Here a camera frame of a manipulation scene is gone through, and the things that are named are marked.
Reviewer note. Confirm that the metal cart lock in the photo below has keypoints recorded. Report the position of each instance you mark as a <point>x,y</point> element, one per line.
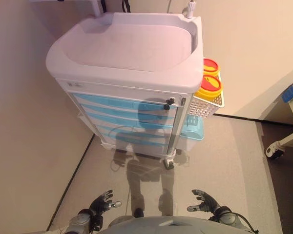
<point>183,101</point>

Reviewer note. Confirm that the blue front cart drawer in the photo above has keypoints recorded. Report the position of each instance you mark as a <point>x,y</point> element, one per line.
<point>107,129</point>
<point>127,140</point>
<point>105,108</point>
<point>100,98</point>

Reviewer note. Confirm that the white medical cart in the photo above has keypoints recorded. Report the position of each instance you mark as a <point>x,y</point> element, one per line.
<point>127,48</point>

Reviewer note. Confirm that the black cart keys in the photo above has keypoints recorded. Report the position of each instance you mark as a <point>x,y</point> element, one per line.
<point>169,102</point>

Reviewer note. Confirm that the light blue bin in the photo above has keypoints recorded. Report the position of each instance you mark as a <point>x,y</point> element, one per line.
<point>193,129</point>

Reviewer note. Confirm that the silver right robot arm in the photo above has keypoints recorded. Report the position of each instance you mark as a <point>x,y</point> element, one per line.
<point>228,217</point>

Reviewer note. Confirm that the white perforated side basket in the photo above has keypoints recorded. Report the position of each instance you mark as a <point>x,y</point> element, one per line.
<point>202,107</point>

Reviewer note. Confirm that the yellow sharps container red lid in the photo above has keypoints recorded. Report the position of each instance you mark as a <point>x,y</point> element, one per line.
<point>210,65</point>
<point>210,84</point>

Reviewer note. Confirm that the thin white tube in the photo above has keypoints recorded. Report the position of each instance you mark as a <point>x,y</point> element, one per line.
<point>169,3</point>

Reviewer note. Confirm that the blue plastic bed corner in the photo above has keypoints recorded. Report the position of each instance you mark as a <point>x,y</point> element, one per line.
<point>288,93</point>

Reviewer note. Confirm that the cart caster wheel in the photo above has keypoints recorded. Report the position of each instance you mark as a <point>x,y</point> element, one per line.
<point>169,163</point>

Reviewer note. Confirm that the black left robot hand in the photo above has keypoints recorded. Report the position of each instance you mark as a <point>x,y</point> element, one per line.
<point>97,207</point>

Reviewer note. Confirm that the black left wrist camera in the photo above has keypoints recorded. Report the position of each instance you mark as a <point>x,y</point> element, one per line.
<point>98,223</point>

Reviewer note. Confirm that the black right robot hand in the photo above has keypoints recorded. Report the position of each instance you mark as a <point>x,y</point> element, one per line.
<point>210,204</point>

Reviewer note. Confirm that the white bed caster wheel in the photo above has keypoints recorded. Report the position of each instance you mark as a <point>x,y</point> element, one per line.
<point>274,152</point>

